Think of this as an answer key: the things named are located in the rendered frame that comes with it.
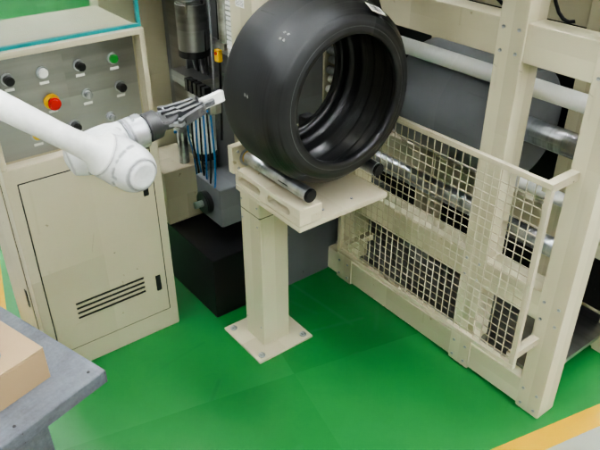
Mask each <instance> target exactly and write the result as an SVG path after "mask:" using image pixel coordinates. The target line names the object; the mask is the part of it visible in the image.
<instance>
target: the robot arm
mask: <svg viewBox="0 0 600 450"><path fill-rule="evenodd" d="M223 101H225V97H224V93H223V90H221V89H220V90H217V91H215V92H213V93H211V94H209V95H207V96H203V97H201V98H199V99H198V96H195V99H193V97H190V98H188V99H184V100H181V101H178V102H175V103H172V104H167V105H162V106H157V111H158V112H155V111H153V110H150V111H147V112H144V113H141V114H140V115H138V114H136V113H134V114H132V115H130V116H128V117H126V118H123V119H120V120H117V121H115V122H111V123H104V124H101V125H98V126H95V127H94V128H91V129H88V130H86V131H84V132H83V131H81V130H79V129H75V128H73V127H72V126H69V125H67V124H65V123H63V122H61V121H58V120H57V119H55V118H54V117H52V116H50V115H48V114H46V113H44V112H41V111H39V109H37V108H35V107H33V106H31V105H29V104H26V103H24V102H23V101H21V100H20V99H18V98H16V97H14V96H11V95H9V94H8V93H6V92H4V91H3V90H1V89H0V121H3V122H5V123H7V124H9V125H11V126H13V127H15V128H16V129H20V130H22V131H24V132H26V133H28V134H30V135H31V136H33V137H36V138H39V139H41V140H43V141H45V142H47V143H48V144H50V145H52V146H56V147H58V148H60V149H62V154H63V159H64V161H65V162H66V164H67V166H68V167H69V169H70V170H71V171H72V173H73V174H74V175H76V176H87V175H95V176H96V177H98V178H99V179H101V180H103V181H105V182H106V183H108V184H110V185H111V186H113V187H117V188H119V189H121V190H123V191H126V192H132V193H137V192H141V191H144V190H146V189H148V188H150V186H151V185H152V183H153V182H154V179H155V175H156V174H157V166H156V162H155V160H154V158H153V156H152V155H151V154H150V152H149V151H148V150H146V148H147V147H149V146H150V145H152V142H154V141H155V140H157V139H160V138H163V137H164V135H165V131H166V130H168V129H173V128H175V127H179V128H180V129H184V128H185V127H186V126H187V125H189V124H190V123H192V122H193V121H196V120H197V119H199V118H201V117H202V116H204V115H205V114H206V109H207V108H210V107H212V106H214V105H216V104H219V103H221V102H223Z"/></svg>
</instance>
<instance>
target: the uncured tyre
mask: <svg viewBox="0 0 600 450"><path fill-rule="evenodd" d="M366 3H369V4H373V3H371V2H369V1H367V0H269V1H267V2H266V3H265V4H263V5H262V6H261V7H260V8H259V9H257V10H256V11H255V12H254V14H253V15H252V16H251V17H250V18H249V19H248V21H247V22H246V24H245V25H244V26H243V28H242V29H241V30H240V32H239V33H238V35H237V38H236V40H235V42H234V44H233V46H232V48H231V50H230V53H229V58H228V60H227V64H226V69H225V73H224V80H223V93H224V97H225V101H224V107H225V112H226V115H227V118H228V121H229V125H230V127H231V128H232V130H233V132H234V134H235V135H236V137H237V139H238V140H239V142H240V143H241V144H242V146H243V147H244V148H245V149H246V150H247V151H248V152H249V153H250V154H252V155H254V156H255V157H257V158H258V159H260V160H262V161H263V162H265V163H267V164H269V165H270V166H271V167H273V168H274V169H276V170H277V171H280V172H281V173H283V174H285V175H286V176H288V177H290V178H291V179H296V180H299V181H304V182H310V183H325V182H330V181H333V180H336V179H340V178H343V177H345V176H346V175H348V174H349V173H351V172H353V171H355V170H356V169H358V168H359V167H360V166H362V165H363V164H365V163H366V162H367V161H369V160H370V159H371V158H372V156H373V155H375V154H376V153H377V152H378V151H379V149H380V148H381V147H382V146H383V144H384V143H385V141H386V140H387V139H388V136H389V135H390V133H391V131H392V130H393V128H394V127H395V125H396V122H397V119H398V117H399V114H400V112H401V110H402V107H403V103H404V97H405V92H406V86H407V64H406V56H405V50H404V43H403V40H402V38H401V35H400V33H399V31H398V29H397V27H396V25H395V23H394V22H393V21H392V20H391V19H390V17H389V16H388V15H387V14H386V13H385V12H384V14H386V16H384V15H382V14H379V13H377V12H374V11H372V10H371V8H370V7H369V6H368V5H367V4H366ZM373 5H375V4H373ZM375 6H377V5H375ZM261 10H264V11H266V12H269V13H273V14H275V15H272V14H269V13H266V12H263V11H261ZM284 29H287V30H289V31H291V32H292V34H291V35H290V37H289V38H288V39H287V41H286V42H285V44H282V43H280V42H279V41H277V39H278V37H279V36H280V34H281V33H282V32H283V30H284ZM332 45H333V47H334V54H335V69H334V74H333V79H332V82H331V85H330V88H329V92H328V94H327V95H326V97H325V99H324V101H323V103H322V104H321V106H320V107H319V109H318V110H317V111H316V112H315V114H314V115H313V116H312V117H311V118H310V119H308V120H307V121H306V122H304V123H303V124H301V125H300V126H297V108H298V102H299V97H300V94H301V91H302V88H303V85H304V82H305V80H306V77H307V75H308V73H309V72H310V70H311V68H312V67H313V65H314V64H315V63H316V61H317V60H318V59H319V57H320V56H321V55H322V54H323V53H324V52H325V51H326V50H327V49H328V48H329V47H330V46H332ZM244 90H245V91H246V92H248V93H249V101H246V100H245V99H243V93H244Z"/></svg>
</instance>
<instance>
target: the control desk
mask: <svg viewBox="0 0 600 450"><path fill-rule="evenodd" d="M0 89H1V90H3V91H4V92H6V93H8V94H9V95H11V96H14V97H16V98H18V99H20V100H21V101H23V102H24V103H26V104H29V105H31V106H33V107H35V108H37V109H39V111H41V112H43V113H46V114H48V115H50V116H52V117H54V118H55V119H57V120H58V121H61V122H63V123H65V124H67V125H69V126H72V127H73V128H75V129H79V130H81V131H83V132H84V131H86V130H88V129H91V128H94V127H95V126H98V125H101V124H104V123H111V122H115V121H117V120H120V119H123V118H126V117H128V116H130V115H132V114H134V113H136V114H138V115H140V114H141V113H145V112H147V111H150V110H154V107H153V99H152V92H151V85H150V78H149V70H148V63H147V56H146V42H145V34H144V29H143V28H142V27H135V28H130V29H121V30H115V31H111V32H105V33H101V34H95V35H91V36H85V37H76V38H71V39H66V40H61V41H56V42H51V43H46V44H41V45H36V46H27V47H22V48H17V49H12V50H7V51H2V52H0ZM146 150H148V151H149V152H150V154H151V155H152V156H153V158H154V160H155V162H156V166H157V174H156V175H155V179H154V182H153V183H152V185H151V186H150V187H149V188H148V189H146V190H144V191H141V192H137V193H132V192H126V191H123V190H121V189H119V188H118V187H113V186H111V185H110V184H108V183H106V182H105V181H103V180H101V179H99V178H98V177H96V176H95V175H87V176H76V175H74V174H73V173H72V171H71V170H70V169H69V167H68V166H67V164H66V162H65V161H64V159H63V150H62V149H60V148H58V147H56V146H52V145H50V144H48V143H47V142H45V141H43V140H41V139H39V138H37V137H33V136H31V135H30V134H28V133H26V132H24V131H22V130H20V129H16V128H15V127H13V126H11V125H9V124H7V123H5V122H3V121H0V246H1V250H2V253H3V257H4V262H5V265H6V269H7V271H8V275H9V278H10V281H11V284H12V290H13V293H14V296H15V300H16V303H17V306H18V309H19V313H20V316H21V319H22V320H24V321H26V322H27V323H28V324H30V325H32V326H33V327H35V328H37V329H39V330H40V331H42V332H44V333H45V334H47V335H48V336H49V337H51V338H53V339H55V340H56V341H58V342H60V343H61V344H63V345H65V346H67V347H69V348H70V349H71V350H72V351H74V352H76V353H77V354H80V355H81V356H83V357H85V358H86V359H88V360H89V361H92V360H95V359H96V358H98V357H100V356H103V355H105V354H108V353H110V352H112V351H114V350H116V349H119V348H121V347H123V346H126V345H128V344H130V343H132V342H135V341H137V340H139V339H141V338H144V337H146V336H148V335H150V334H153V333H155V332H156V331H158V330H161V329H164V328H166V327H169V326H170V325H172V324H174V323H177V322H179V310H178V303H177V296H176V288H175V281H174V274H173V267H172V259H171V246H170V239H169V231H168V224H167V217H166V210H165V202H164V194H163V181H162V174H161V166H160V159H159V152H158V145H157V140H155V141H154V142H152V145H150V146H149V147H147V148H146Z"/></svg>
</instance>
